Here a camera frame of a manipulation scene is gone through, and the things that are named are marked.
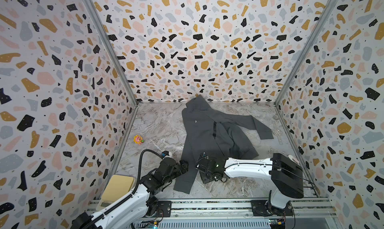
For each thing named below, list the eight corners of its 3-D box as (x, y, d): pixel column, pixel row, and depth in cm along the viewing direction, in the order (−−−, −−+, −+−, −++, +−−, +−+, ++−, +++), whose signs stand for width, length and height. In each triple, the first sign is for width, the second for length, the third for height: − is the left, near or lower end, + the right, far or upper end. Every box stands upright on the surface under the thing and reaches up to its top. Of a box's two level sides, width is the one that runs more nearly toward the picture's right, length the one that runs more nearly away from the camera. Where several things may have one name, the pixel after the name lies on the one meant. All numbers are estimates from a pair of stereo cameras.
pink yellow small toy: (135, 143, 100) (132, 139, 96) (139, 138, 102) (137, 134, 98) (140, 146, 99) (137, 142, 94) (145, 141, 101) (142, 137, 97)
